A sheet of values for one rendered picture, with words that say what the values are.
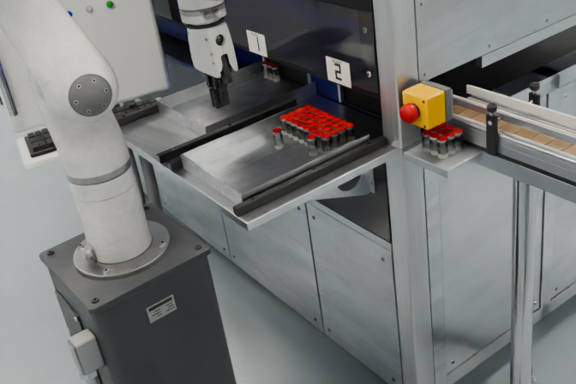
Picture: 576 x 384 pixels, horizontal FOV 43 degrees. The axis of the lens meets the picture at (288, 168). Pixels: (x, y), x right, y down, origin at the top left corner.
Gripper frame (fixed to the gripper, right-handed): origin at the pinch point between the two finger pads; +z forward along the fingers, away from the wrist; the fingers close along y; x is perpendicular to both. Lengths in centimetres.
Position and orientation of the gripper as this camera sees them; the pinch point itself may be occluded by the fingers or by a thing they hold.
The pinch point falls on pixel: (219, 96)
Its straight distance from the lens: 145.7
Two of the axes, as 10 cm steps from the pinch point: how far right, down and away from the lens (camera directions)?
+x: -8.0, 3.8, -4.6
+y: -5.8, -3.2, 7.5
